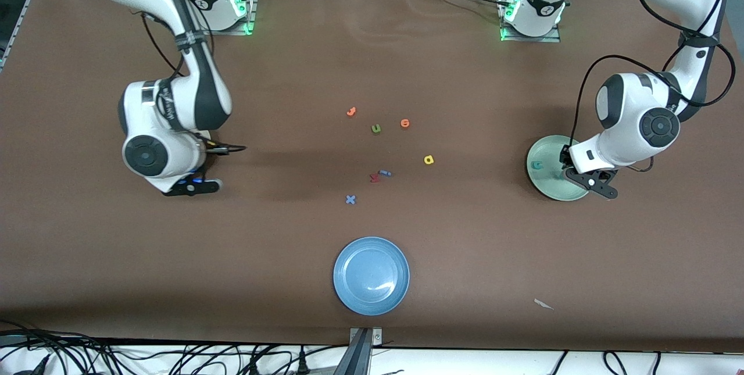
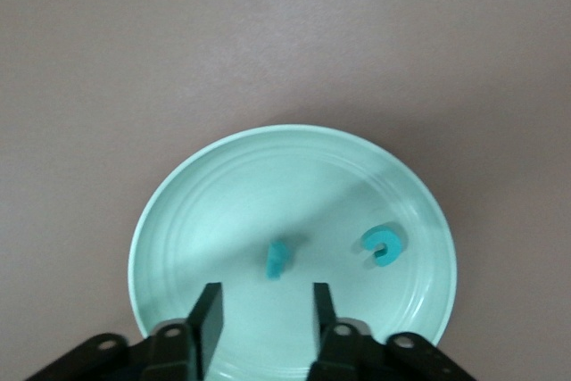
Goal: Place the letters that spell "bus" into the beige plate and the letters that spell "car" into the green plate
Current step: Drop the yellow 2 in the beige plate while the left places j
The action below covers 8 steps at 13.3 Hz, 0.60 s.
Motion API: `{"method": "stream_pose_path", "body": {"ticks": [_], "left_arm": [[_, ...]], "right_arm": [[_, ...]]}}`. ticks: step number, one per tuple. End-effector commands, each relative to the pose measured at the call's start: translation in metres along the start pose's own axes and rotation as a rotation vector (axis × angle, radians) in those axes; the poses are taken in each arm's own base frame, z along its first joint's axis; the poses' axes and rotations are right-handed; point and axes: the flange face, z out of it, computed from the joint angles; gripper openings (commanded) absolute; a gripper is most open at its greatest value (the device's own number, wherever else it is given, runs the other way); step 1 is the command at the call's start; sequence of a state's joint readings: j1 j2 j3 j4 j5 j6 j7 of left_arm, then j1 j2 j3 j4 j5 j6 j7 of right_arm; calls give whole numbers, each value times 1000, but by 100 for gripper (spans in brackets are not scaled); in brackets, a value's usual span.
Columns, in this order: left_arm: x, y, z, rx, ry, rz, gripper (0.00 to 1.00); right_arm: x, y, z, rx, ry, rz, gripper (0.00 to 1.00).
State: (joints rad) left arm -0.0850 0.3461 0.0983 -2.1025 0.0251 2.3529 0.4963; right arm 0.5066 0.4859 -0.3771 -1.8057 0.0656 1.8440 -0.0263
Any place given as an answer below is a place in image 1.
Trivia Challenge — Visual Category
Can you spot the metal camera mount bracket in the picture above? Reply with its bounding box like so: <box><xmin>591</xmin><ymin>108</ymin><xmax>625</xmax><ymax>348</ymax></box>
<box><xmin>331</xmin><ymin>327</ymin><xmax>384</xmax><ymax>375</ymax></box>

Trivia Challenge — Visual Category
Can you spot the brown table cover sheet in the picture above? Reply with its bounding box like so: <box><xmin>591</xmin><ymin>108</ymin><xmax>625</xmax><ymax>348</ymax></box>
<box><xmin>0</xmin><ymin>0</ymin><xmax>744</xmax><ymax>353</ymax></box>

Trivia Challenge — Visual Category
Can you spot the blue plate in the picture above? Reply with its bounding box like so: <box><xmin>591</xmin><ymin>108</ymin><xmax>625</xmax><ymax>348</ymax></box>
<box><xmin>333</xmin><ymin>237</ymin><xmax>410</xmax><ymax>316</ymax></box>

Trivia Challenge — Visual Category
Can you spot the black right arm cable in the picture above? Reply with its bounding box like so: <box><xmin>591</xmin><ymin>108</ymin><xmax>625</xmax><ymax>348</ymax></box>
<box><xmin>139</xmin><ymin>9</ymin><xmax>248</xmax><ymax>155</ymax></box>

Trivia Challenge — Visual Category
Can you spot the pale green plate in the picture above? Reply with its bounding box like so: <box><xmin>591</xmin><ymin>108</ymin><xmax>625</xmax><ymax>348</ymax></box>
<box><xmin>526</xmin><ymin>134</ymin><xmax>589</xmax><ymax>202</ymax></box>

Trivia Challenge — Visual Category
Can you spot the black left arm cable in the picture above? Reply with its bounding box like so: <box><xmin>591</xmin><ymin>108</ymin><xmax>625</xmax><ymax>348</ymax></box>
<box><xmin>571</xmin><ymin>0</ymin><xmax>737</xmax><ymax>173</ymax></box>

